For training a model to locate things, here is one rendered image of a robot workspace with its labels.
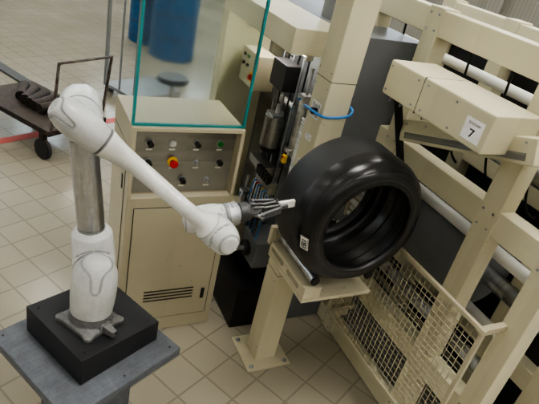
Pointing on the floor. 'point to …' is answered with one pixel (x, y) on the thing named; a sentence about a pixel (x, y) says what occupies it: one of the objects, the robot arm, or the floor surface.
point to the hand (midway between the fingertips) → (286, 204)
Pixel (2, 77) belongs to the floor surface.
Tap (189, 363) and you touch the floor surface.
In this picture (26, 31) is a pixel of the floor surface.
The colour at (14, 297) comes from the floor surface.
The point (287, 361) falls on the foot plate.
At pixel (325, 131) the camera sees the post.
